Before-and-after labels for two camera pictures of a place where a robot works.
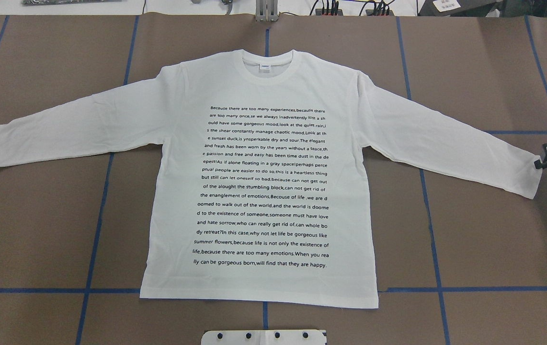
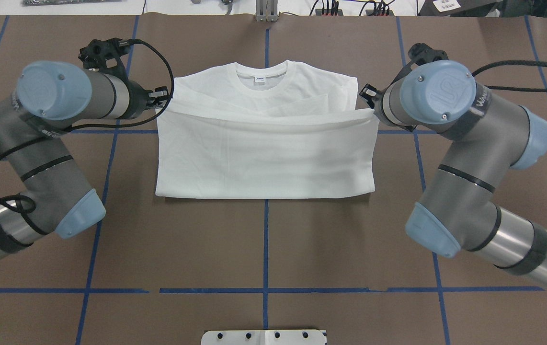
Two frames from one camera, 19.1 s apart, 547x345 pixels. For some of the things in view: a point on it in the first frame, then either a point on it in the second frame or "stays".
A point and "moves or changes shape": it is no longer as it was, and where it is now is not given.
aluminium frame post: x=266 y=10 stays
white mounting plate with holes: x=263 y=337 stays
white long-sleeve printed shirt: x=255 y=187 moves or changes shape
